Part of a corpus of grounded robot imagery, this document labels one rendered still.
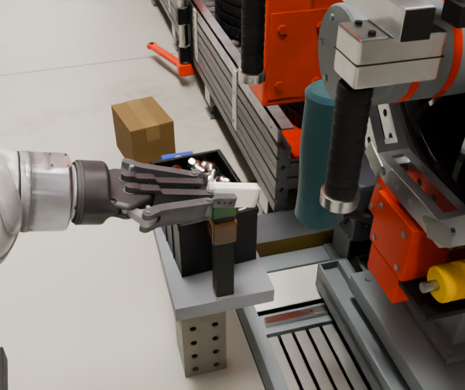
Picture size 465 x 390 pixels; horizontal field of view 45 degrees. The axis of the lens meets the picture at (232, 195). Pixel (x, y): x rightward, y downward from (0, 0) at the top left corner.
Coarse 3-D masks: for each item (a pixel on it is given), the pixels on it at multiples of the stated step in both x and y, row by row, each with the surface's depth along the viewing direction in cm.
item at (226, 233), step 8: (208, 224) 86; (216, 224) 83; (224, 224) 83; (232, 224) 84; (208, 232) 87; (216, 232) 84; (224, 232) 84; (232, 232) 84; (216, 240) 84; (224, 240) 85; (232, 240) 85
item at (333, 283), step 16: (352, 256) 141; (368, 256) 144; (320, 272) 140; (336, 272) 141; (352, 272) 138; (320, 288) 142; (336, 288) 137; (336, 304) 133; (352, 304) 133; (336, 320) 135; (352, 320) 126; (368, 320) 129; (352, 336) 127; (368, 336) 125; (352, 352) 128; (368, 352) 119; (384, 352) 122; (368, 368) 121; (384, 368) 118; (384, 384) 114; (400, 384) 115
